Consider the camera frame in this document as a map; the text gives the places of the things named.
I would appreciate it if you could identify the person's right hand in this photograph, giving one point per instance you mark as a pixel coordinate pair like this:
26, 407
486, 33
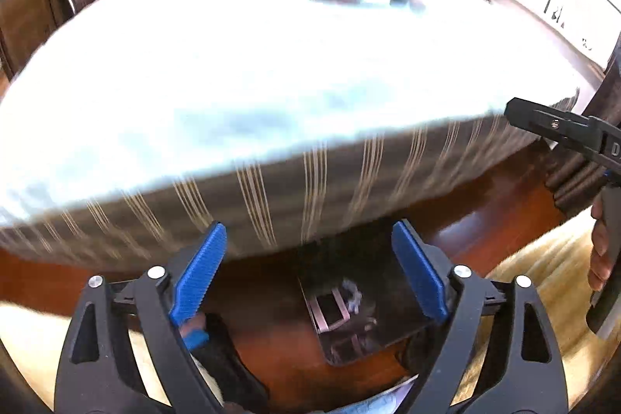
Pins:
600, 263

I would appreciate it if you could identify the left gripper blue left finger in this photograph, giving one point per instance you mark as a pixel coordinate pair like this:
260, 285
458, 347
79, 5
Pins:
191, 271

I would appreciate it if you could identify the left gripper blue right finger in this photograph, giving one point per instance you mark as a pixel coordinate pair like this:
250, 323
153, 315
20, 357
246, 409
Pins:
425, 268

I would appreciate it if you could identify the black trash bin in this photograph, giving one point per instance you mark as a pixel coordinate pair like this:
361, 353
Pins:
358, 300

